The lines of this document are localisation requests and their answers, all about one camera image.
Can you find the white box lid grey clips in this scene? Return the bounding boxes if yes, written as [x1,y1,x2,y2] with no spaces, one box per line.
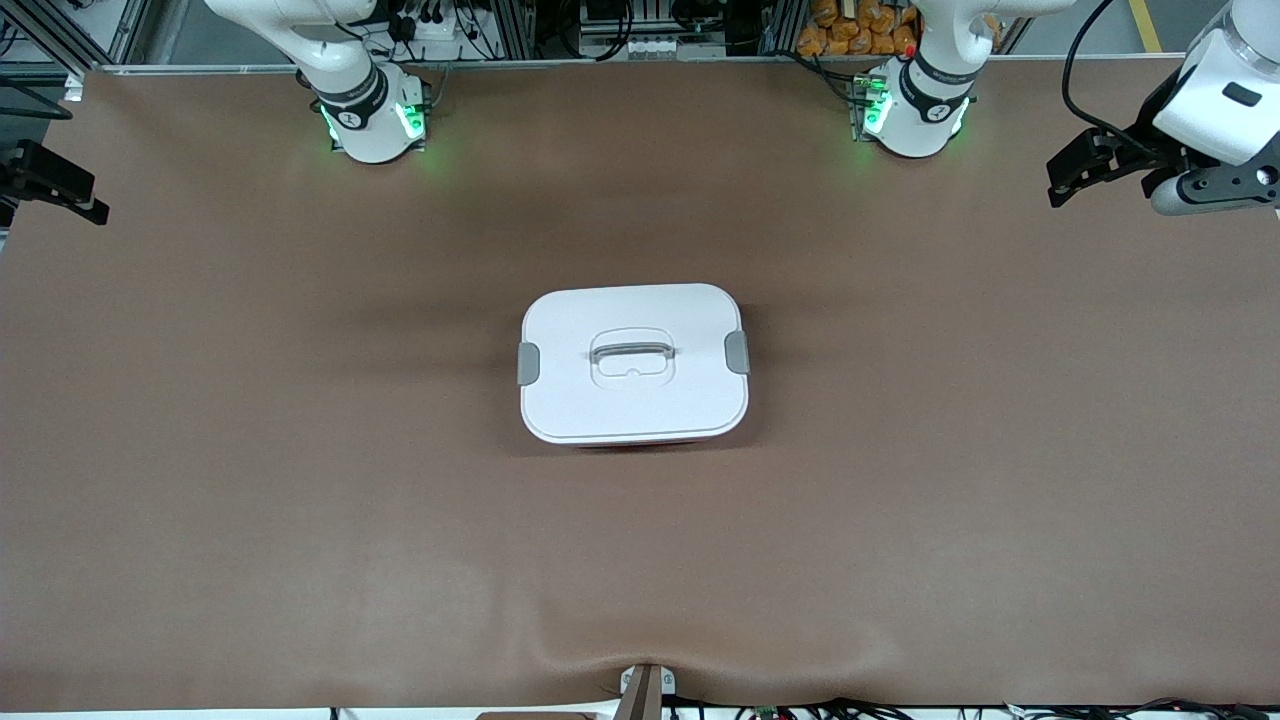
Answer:
[516,283,751,446]

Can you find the pile of orange items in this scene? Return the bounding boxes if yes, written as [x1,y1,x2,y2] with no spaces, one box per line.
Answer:
[797,0,923,58]

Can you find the white power strip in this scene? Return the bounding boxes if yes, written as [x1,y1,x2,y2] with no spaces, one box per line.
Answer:
[405,15,471,63]

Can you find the brown table cover mat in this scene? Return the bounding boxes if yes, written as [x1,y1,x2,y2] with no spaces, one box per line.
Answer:
[0,58,1280,713]

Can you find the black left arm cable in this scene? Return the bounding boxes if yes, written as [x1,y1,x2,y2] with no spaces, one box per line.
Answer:
[1062,0,1161,161]

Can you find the aluminium table edge rail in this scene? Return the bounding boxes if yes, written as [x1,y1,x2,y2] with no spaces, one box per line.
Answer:
[95,55,1191,76]

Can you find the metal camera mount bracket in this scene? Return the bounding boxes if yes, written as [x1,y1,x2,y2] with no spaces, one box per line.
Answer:
[616,662,678,720]

